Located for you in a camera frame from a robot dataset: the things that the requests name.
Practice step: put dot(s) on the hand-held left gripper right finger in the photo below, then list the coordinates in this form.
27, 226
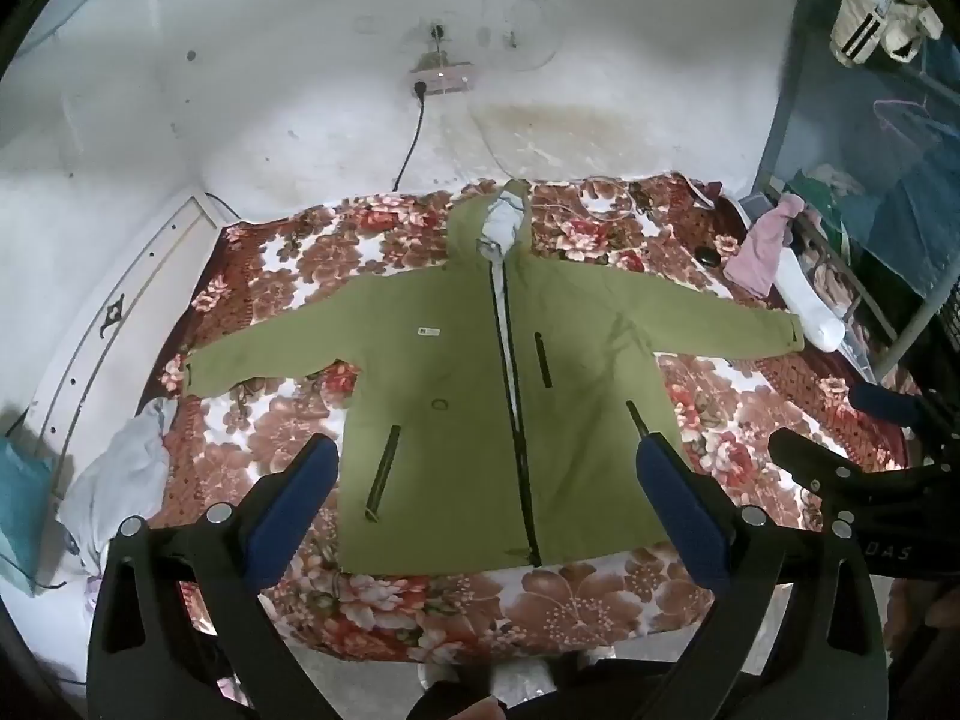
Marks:
679, 510

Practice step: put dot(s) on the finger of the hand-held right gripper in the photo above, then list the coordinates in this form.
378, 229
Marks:
885, 403
810, 457

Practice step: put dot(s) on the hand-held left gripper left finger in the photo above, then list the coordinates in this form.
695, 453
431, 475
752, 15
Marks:
296, 510

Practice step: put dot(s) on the green hooded jacket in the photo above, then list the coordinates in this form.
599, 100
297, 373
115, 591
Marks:
450, 390

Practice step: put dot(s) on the white sock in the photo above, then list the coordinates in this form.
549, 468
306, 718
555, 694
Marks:
810, 307

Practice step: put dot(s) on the floral brown blanket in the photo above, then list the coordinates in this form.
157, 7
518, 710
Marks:
600, 604

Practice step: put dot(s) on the light grey cloth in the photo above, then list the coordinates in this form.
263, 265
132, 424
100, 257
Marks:
112, 480

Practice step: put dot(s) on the pink cloth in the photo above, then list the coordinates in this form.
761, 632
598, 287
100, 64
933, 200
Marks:
757, 255

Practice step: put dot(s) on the teal hanging garment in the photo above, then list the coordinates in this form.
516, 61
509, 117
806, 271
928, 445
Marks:
922, 187

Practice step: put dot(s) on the small black oval object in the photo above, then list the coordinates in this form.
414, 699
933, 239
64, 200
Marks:
707, 256

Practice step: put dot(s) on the white bed headboard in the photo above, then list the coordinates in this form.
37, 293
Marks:
112, 315

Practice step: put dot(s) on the teal pillow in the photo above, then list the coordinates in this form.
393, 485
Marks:
22, 510

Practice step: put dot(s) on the white striped jacket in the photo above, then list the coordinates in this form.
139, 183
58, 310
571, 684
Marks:
862, 15

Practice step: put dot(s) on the black wall plug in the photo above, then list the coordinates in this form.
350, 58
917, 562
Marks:
437, 33

